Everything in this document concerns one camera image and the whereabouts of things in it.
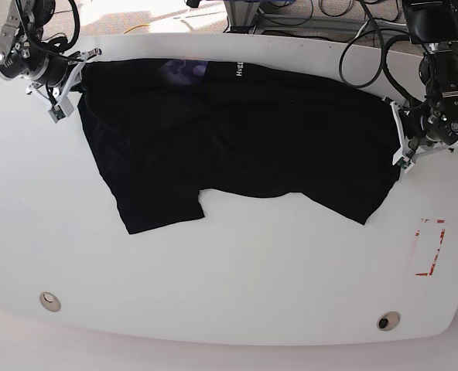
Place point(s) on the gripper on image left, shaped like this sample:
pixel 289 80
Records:
pixel 59 78

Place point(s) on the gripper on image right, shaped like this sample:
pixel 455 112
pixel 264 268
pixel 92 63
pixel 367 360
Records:
pixel 426 136

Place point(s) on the black t-shirt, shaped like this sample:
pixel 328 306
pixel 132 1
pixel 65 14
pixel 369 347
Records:
pixel 162 131

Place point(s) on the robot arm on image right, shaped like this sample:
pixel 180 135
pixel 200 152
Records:
pixel 438 71

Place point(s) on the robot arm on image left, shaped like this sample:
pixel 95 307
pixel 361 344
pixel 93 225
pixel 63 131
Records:
pixel 24 53

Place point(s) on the red tape rectangle marking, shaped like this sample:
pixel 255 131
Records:
pixel 428 242

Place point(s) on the table grommet hole right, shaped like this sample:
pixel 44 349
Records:
pixel 388 321

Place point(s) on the white table grommet left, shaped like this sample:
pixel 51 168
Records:
pixel 50 302

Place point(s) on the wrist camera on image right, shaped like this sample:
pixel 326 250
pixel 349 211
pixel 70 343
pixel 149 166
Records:
pixel 402 161

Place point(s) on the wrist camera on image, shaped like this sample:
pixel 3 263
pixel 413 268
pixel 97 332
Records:
pixel 59 112
pixel 402 161

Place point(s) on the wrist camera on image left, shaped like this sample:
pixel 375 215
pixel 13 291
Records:
pixel 59 112

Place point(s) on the aluminium frame rail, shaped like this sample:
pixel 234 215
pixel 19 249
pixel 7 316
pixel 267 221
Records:
pixel 291 25

